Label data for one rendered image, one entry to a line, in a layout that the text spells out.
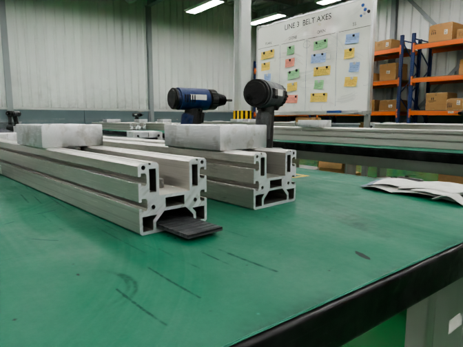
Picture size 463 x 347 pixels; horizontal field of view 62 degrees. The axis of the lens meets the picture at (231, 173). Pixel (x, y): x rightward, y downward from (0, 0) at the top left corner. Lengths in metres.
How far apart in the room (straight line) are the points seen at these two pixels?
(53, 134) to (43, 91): 11.80
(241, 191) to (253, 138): 0.11
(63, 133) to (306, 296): 0.56
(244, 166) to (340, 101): 3.22
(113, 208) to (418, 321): 0.50
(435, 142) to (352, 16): 2.10
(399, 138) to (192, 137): 1.48
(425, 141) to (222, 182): 1.45
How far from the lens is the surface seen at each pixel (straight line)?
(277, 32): 4.45
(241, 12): 9.47
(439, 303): 0.74
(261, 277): 0.35
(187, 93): 1.05
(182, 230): 0.45
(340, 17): 3.91
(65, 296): 0.34
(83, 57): 12.98
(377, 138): 2.09
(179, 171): 0.51
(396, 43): 11.63
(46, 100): 12.55
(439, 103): 10.77
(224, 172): 0.62
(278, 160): 0.63
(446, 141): 1.95
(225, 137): 0.62
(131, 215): 0.48
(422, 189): 0.74
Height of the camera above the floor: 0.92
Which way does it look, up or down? 8 degrees down
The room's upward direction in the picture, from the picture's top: straight up
